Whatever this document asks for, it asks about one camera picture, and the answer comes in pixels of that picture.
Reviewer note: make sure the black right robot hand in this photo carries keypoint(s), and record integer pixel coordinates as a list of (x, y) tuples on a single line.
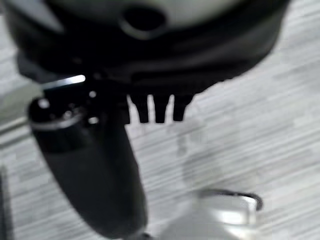
[(105, 62)]

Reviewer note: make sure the silver robot leg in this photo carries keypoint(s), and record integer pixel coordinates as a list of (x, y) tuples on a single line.
[(215, 217)]

